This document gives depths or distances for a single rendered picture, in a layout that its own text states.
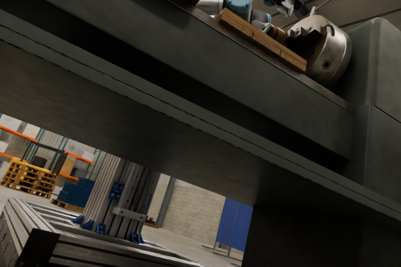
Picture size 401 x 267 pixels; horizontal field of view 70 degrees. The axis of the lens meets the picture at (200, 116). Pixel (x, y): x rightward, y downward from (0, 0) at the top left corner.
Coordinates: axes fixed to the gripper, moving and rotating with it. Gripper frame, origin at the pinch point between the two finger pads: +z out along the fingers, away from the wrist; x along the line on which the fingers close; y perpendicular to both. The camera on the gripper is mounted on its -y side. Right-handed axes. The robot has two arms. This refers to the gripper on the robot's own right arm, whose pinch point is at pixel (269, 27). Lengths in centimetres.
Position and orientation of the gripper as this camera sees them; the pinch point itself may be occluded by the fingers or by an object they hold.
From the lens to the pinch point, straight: 110.0
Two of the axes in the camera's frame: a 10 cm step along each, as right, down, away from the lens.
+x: 2.7, -8.9, 3.6
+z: 4.3, -2.2, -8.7
